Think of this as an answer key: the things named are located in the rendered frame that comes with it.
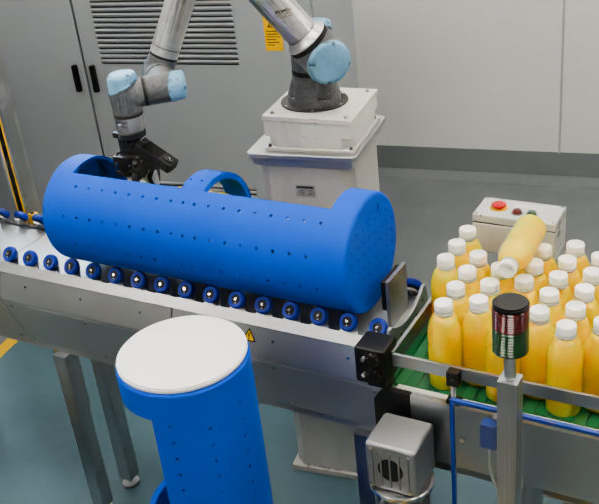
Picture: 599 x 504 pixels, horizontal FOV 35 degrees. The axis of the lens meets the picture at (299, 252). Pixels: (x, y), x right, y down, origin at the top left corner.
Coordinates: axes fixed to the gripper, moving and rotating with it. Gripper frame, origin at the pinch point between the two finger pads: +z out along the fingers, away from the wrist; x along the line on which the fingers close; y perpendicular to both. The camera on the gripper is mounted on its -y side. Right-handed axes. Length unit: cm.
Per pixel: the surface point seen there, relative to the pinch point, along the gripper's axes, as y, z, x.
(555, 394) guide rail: -114, 14, 27
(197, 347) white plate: -44, 7, 46
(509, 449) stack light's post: -110, 15, 44
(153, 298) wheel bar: -9.2, 18.0, 17.5
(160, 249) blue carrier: -16.9, 1.0, 20.2
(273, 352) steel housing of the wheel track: -45, 25, 20
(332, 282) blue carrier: -63, 2, 20
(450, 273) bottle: -85, 3, 6
